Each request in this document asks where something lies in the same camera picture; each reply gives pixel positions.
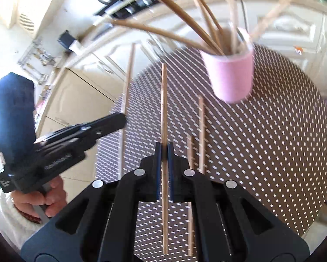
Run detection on pink cup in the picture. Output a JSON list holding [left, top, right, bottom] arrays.
[[200, 27, 254, 103]]

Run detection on left hand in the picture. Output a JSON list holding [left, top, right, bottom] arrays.
[[11, 176, 67, 218]]

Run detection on black kettle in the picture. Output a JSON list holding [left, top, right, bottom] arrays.
[[57, 30, 76, 52]]

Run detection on polka dot tablecloth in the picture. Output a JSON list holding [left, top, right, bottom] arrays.
[[95, 44, 327, 262]]

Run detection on lower cabinets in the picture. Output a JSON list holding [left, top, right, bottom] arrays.
[[37, 0, 327, 136]]

